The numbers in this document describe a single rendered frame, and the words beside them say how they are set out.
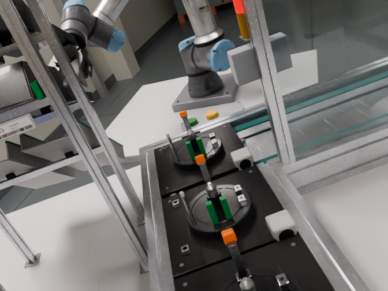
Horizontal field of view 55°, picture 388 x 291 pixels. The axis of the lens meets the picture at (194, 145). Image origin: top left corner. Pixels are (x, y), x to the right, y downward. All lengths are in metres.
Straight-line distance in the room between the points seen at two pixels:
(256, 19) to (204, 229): 0.41
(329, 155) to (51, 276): 0.75
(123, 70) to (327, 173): 4.63
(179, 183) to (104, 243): 0.27
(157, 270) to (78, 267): 0.33
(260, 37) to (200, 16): 0.62
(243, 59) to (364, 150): 0.37
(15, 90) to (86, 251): 0.49
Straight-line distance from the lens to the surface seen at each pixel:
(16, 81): 0.75
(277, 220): 0.70
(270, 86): 0.78
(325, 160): 0.92
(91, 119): 0.88
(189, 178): 0.91
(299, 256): 0.67
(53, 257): 1.11
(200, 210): 0.77
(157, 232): 0.82
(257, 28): 0.74
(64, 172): 1.07
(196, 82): 1.52
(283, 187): 0.83
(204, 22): 1.35
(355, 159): 0.96
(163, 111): 1.62
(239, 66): 0.78
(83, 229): 1.13
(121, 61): 5.33
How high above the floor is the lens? 1.47
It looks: 29 degrees down
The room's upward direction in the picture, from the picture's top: 20 degrees counter-clockwise
